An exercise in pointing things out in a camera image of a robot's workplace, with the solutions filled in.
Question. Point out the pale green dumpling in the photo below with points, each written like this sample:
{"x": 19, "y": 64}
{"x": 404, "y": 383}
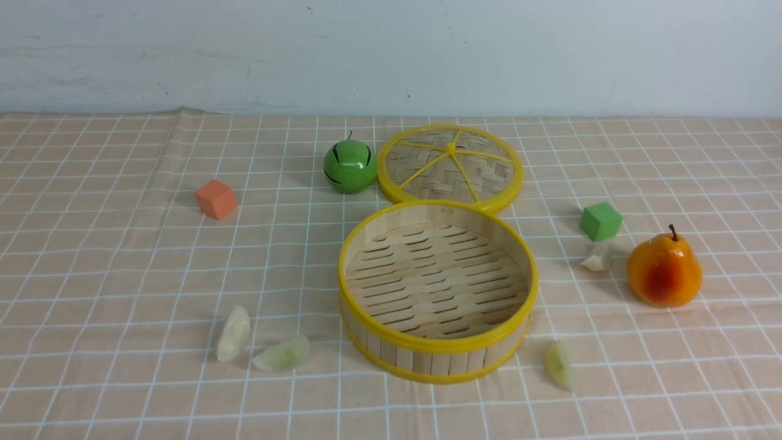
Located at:
{"x": 283, "y": 356}

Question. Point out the small white dumpling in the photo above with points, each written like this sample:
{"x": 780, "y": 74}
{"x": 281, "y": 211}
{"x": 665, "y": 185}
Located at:
{"x": 599, "y": 258}

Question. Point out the green tinted dumpling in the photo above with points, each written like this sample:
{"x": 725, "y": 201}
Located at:
{"x": 557, "y": 366}

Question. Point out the bamboo steamer tray yellow rim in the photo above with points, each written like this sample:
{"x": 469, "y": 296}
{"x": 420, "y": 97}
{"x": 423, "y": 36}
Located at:
{"x": 436, "y": 291}

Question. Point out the bamboo steamer lid yellow rim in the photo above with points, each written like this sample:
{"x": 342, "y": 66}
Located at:
{"x": 450, "y": 162}

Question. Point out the green toy apple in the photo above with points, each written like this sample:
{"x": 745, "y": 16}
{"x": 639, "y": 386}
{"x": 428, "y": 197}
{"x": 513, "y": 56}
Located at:
{"x": 350, "y": 166}

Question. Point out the orange cube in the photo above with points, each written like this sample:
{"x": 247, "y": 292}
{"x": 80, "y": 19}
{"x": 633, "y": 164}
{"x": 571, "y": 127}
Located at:
{"x": 215, "y": 199}

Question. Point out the green cube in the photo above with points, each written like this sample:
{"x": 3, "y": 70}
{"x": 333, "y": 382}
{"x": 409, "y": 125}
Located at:
{"x": 600, "y": 221}

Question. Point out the peach checkered tablecloth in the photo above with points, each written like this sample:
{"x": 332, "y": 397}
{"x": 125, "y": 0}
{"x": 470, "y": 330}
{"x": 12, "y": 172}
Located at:
{"x": 116, "y": 287}

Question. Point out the orange yellow toy pear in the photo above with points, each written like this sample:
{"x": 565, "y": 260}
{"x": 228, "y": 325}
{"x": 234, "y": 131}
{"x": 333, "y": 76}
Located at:
{"x": 664, "y": 271}

